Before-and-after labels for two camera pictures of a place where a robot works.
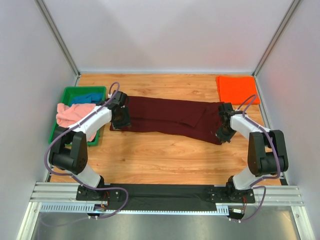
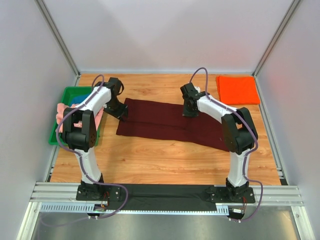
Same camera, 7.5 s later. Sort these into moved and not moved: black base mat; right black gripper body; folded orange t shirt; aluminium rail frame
Moved: right black gripper body
Not moved: folded orange t shirt; black base mat; aluminium rail frame
